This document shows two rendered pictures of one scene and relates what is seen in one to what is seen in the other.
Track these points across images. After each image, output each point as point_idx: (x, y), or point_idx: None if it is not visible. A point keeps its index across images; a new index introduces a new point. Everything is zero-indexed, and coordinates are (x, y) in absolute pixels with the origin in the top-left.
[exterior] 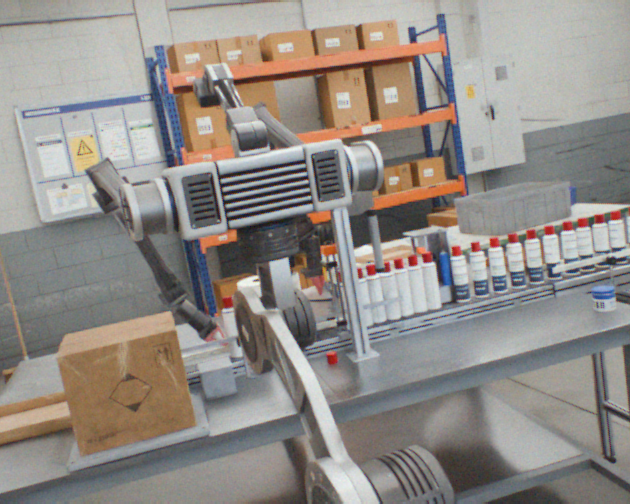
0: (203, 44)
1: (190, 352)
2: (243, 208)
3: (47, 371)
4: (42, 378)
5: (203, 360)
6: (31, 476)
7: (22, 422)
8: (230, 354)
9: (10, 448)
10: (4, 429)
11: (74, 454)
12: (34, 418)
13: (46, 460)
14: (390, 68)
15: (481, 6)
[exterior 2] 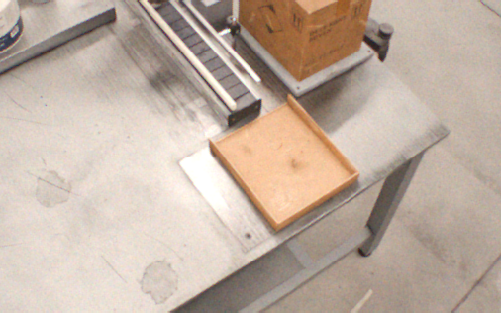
0: None
1: (70, 95)
2: None
3: (90, 288)
4: (123, 273)
5: (109, 65)
6: (384, 82)
7: (285, 174)
8: (157, 5)
9: (343, 142)
10: (304, 183)
11: (356, 57)
12: (274, 166)
13: (358, 88)
14: None
15: None
